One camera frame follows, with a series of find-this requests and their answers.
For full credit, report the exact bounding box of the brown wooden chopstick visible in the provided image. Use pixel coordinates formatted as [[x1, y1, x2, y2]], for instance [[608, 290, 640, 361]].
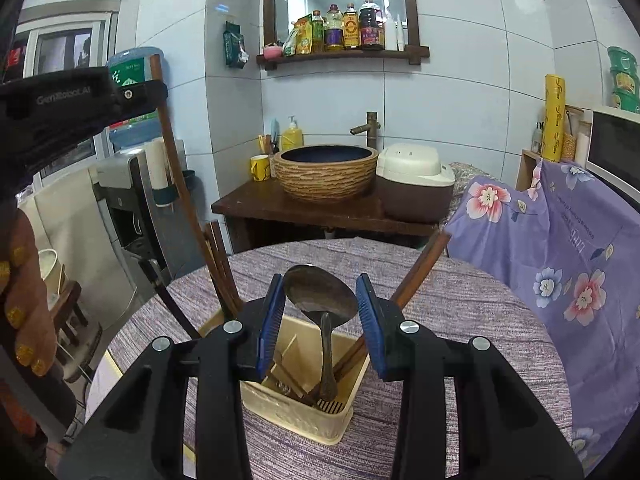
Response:
[[210, 218, 247, 312], [202, 222, 236, 319], [330, 229, 453, 382], [149, 54, 242, 319]]

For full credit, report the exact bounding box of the bronze basin faucet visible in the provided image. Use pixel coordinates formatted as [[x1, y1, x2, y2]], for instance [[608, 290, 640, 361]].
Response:
[[349, 111, 384, 147]]

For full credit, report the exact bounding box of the window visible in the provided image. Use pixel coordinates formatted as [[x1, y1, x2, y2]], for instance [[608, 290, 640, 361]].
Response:
[[9, 9, 112, 177]]

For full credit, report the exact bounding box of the green seasoning bottle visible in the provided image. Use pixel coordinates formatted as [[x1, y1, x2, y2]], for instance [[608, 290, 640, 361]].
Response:
[[311, 10, 326, 54]]

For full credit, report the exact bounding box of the yellow mug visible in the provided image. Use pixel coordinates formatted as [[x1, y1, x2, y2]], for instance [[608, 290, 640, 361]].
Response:
[[249, 154, 272, 182]]

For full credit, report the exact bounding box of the person's left forearm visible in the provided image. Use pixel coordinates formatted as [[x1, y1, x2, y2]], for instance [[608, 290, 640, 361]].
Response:
[[0, 200, 76, 441]]

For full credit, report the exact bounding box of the white squeeze bottle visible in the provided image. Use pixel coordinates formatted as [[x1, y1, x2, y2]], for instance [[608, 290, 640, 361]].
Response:
[[384, 7, 399, 52]]

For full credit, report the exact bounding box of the yellow seasoning packet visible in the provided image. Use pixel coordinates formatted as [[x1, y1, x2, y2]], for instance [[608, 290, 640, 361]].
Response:
[[294, 15, 314, 55]]

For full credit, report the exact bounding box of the purple label oil bottle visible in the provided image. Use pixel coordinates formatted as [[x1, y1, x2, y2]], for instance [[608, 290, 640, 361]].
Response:
[[324, 4, 346, 52]]

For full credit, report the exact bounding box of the woven pattern wash basin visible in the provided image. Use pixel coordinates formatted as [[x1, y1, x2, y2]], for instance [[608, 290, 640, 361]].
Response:
[[273, 143, 380, 205]]

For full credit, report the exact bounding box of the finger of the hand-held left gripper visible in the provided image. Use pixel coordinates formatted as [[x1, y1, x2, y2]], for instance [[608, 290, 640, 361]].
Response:
[[119, 81, 170, 117]]

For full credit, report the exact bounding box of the plain steel spoon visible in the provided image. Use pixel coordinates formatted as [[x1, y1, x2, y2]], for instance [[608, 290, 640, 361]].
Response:
[[283, 263, 359, 407]]

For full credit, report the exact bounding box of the white paper cup tube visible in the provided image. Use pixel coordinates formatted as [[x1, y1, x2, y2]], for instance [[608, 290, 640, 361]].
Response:
[[143, 137, 169, 202]]

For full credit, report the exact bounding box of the yellow wrap roll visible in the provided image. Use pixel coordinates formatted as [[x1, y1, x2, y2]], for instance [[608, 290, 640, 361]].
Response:
[[543, 73, 569, 162]]

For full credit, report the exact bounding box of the blue water jug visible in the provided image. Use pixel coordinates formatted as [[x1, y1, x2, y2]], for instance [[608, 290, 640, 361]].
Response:
[[106, 47, 166, 154]]

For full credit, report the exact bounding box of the grey water dispenser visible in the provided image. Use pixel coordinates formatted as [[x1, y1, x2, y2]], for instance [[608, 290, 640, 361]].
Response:
[[92, 152, 192, 281]]

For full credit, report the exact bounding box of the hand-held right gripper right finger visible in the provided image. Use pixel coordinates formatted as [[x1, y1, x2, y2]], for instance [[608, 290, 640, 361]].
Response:
[[355, 273, 586, 480]]

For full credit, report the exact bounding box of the wooden stool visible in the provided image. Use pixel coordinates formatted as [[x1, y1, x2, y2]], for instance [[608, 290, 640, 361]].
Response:
[[49, 280, 103, 383]]

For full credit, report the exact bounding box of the yellow label oil bottle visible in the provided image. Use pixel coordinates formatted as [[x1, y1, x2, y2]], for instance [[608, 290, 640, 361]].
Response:
[[343, 2, 360, 50]]

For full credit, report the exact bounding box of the cream plastic utensil holder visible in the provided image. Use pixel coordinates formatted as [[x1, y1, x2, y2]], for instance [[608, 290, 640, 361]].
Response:
[[199, 304, 372, 447]]

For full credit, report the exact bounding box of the black chopstick gold band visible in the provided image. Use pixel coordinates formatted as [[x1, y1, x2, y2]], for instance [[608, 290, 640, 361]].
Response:
[[137, 257, 202, 340]]

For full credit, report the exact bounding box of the light wooden box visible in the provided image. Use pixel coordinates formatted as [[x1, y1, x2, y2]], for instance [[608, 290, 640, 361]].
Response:
[[514, 148, 544, 192]]

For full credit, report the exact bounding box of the dark soy sauce bottle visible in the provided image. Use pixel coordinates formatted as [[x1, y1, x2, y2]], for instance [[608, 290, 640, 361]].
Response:
[[359, 0, 386, 51]]

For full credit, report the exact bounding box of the dark wooden counter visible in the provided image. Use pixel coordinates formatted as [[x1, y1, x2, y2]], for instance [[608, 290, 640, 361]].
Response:
[[210, 177, 442, 254]]

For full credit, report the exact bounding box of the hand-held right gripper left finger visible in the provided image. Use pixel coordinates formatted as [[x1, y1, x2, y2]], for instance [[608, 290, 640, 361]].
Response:
[[57, 274, 286, 480]]

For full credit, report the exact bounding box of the yellow soap bottle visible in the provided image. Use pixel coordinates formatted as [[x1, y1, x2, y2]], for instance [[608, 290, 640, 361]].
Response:
[[281, 115, 305, 151]]

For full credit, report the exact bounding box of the white microwave oven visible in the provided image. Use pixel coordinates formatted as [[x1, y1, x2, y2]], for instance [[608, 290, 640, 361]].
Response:
[[584, 105, 640, 203]]

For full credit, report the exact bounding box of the white brown rice cooker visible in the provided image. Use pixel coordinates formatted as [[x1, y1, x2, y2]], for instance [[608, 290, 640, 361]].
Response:
[[374, 142, 456, 224]]

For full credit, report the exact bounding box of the purple floral cloth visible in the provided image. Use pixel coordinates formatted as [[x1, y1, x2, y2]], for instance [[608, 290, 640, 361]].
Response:
[[442, 159, 640, 463]]

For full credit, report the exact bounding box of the stack of green bowls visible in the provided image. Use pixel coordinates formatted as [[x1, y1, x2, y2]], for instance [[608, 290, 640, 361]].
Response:
[[607, 45, 640, 114]]

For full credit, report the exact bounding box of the green hanging packet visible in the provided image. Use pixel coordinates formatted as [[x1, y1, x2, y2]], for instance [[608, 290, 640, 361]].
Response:
[[223, 20, 250, 69]]

